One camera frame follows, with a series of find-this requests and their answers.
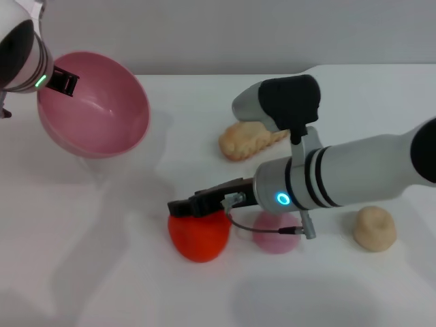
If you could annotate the orange toy fruit with stem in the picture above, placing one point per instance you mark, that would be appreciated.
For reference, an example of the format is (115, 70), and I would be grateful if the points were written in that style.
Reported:
(201, 235)

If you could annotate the silver right camera bracket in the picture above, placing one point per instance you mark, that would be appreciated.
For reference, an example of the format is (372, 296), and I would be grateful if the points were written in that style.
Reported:
(306, 143)

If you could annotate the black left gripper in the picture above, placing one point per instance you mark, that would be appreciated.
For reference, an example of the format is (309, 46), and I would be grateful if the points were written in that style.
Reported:
(52, 80)

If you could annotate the pink round bun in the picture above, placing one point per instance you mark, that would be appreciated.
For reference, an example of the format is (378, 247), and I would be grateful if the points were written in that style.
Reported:
(274, 238)

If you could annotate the beige round bun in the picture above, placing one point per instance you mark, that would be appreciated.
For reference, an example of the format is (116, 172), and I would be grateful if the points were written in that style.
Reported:
(374, 230)

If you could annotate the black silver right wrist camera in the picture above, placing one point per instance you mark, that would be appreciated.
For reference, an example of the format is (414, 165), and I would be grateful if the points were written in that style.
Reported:
(282, 102)

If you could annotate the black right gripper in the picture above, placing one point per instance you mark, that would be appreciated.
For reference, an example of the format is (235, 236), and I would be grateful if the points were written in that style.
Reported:
(221, 195)

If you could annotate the pink plastic bowl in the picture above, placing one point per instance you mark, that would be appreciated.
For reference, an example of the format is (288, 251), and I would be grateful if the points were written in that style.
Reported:
(98, 112)

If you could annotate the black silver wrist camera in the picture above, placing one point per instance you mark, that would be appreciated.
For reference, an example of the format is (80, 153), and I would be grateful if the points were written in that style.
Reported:
(35, 7)
(282, 102)

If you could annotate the long beige bread loaf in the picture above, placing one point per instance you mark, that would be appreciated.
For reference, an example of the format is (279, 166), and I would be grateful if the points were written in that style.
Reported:
(245, 139)

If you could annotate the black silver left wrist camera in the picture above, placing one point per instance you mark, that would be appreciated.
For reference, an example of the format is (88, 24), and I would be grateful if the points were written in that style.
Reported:
(35, 7)

